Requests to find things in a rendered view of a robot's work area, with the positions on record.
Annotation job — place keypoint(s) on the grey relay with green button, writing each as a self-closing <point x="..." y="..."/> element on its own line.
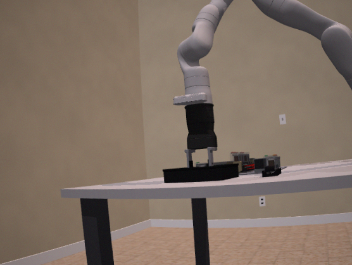
<point x="202" y="164"/>

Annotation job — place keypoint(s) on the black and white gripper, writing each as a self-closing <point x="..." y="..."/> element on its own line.
<point x="200" y="121"/>

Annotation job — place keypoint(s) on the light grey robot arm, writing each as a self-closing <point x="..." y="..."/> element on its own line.
<point x="336" y="38"/>

